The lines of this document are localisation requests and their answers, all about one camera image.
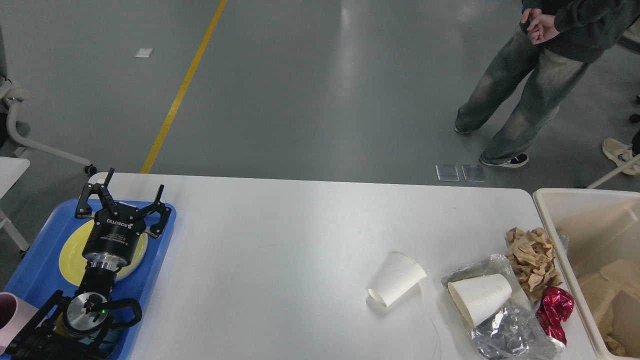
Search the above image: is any red foil wrapper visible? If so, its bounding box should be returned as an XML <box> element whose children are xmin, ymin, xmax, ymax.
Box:
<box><xmin>535</xmin><ymin>285</ymin><xmax>575</xmax><ymax>351</ymax></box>

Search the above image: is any large brown paper bag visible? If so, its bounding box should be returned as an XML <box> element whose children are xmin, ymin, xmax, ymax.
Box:
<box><xmin>599</xmin><ymin>259</ymin><xmax>640</xmax><ymax>302</ymax></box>

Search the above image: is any yellow plastic plate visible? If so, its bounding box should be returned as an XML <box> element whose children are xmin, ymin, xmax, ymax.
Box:
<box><xmin>58</xmin><ymin>220</ymin><xmax>148</xmax><ymax>286</ymax></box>

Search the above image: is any beige plastic bin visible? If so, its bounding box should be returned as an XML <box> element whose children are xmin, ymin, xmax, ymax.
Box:
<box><xmin>534</xmin><ymin>188</ymin><xmax>640</xmax><ymax>360</ymax></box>

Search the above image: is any floor outlet plate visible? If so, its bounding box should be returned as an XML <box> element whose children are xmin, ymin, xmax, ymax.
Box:
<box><xmin>435</xmin><ymin>164</ymin><xmax>487</xmax><ymax>183</ymax></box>

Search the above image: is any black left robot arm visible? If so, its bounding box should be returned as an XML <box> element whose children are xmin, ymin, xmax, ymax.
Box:
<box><xmin>1</xmin><ymin>170</ymin><xmax>176</xmax><ymax>360</ymax></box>

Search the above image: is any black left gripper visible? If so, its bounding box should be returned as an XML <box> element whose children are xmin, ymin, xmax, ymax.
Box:
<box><xmin>74</xmin><ymin>168</ymin><xmax>172</xmax><ymax>272</ymax></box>

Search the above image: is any crumpled brown paper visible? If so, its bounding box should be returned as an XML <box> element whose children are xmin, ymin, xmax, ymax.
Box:
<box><xmin>505</xmin><ymin>227</ymin><xmax>563</xmax><ymax>303</ymax></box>

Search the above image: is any clear plastic wrap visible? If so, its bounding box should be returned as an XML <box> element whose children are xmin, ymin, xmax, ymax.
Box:
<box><xmin>441</xmin><ymin>254</ymin><xmax>558</xmax><ymax>360</ymax></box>

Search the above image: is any white paper cup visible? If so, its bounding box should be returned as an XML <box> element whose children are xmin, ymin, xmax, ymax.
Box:
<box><xmin>367</xmin><ymin>251</ymin><xmax>427</xmax><ymax>307</ymax></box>
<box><xmin>446</xmin><ymin>273</ymin><xmax>512</xmax><ymax>328</ymax></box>

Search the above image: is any pink ribbed cup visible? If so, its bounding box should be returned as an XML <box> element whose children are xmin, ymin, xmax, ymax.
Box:
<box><xmin>0</xmin><ymin>292</ymin><xmax>39</xmax><ymax>354</ymax></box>

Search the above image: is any person in jeans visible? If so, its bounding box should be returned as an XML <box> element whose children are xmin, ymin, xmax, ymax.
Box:
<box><xmin>454</xmin><ymin>0</ymin><xmax>640</xmax><ymax>168</ymax></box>

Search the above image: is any left white chair base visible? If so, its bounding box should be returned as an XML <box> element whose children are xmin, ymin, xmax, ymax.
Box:
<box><xmin>0</xmin><ymin>30</ymin><xmax>98</xmax><ymax>176</ymax></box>

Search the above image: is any white chair base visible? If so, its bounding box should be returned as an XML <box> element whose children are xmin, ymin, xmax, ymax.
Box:
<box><xmin>0</xmin><ymin>30</ymin><xmax>98</xmax><ymax>176</ymax></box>
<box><xmin>586</xmin><ymin>155</ymin><xmax>639</xmax><ymax>189</ymax></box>

